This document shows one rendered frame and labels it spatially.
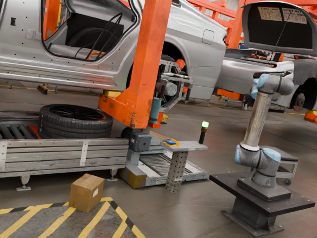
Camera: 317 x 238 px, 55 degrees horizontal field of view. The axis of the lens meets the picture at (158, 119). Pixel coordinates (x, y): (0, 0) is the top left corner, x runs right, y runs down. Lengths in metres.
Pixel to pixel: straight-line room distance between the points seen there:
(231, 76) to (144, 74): 3.23
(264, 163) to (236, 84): 3.17
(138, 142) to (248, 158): 1.02
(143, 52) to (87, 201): 1.24
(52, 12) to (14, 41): 2.41
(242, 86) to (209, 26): 2.02
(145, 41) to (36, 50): 0.89
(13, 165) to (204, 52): 2.34
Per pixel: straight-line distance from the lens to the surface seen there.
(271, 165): 2.51
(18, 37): 2.69
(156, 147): 3.42
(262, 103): 2.34
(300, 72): 5.47
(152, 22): 2.52
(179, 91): 3.37
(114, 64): 3.00
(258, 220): 2.58
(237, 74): 5.51
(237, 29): 7.45
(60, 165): 2.53
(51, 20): 5.04
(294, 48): 6.27
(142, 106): 2.58
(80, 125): 2.60
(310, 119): 6.22
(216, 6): 11.50
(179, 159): 2.67
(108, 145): 2.66
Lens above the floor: 1.18
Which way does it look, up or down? 12 degrees down
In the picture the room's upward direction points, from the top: 12 degrees clockwise
